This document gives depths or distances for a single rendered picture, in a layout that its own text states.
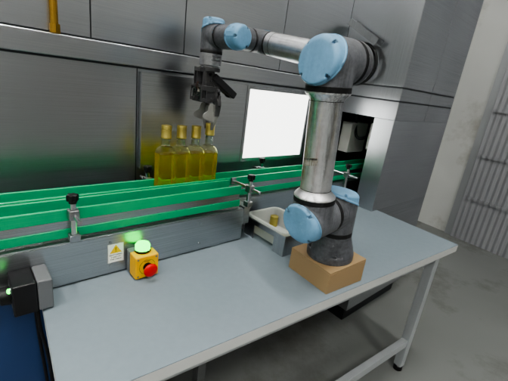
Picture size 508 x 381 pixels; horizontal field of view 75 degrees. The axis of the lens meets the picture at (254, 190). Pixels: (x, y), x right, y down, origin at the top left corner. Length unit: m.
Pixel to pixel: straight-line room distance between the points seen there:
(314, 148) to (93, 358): 0.69
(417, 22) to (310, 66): 1.07
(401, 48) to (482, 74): 2.43
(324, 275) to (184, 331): 0.44
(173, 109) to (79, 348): 0.83
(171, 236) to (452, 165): 3.58
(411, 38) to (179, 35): 1.07
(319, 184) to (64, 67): 0.83
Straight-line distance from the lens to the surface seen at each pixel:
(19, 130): 1.21
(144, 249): 1.02
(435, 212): 4.39
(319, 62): 0.83
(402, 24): 1.89
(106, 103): 1.24
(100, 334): 0.89
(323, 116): 0.85
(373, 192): 1.90
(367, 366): 1.75
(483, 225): 4.17
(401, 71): 1.84
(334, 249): 1.07
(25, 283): 0.95
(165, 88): 1.29
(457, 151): 4.24
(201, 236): 1.18
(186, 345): 0.85
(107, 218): 1.03
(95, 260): 1.05
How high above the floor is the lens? 1.33
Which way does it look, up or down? 18 degrees down
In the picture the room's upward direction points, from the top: 8 degrees clockwise
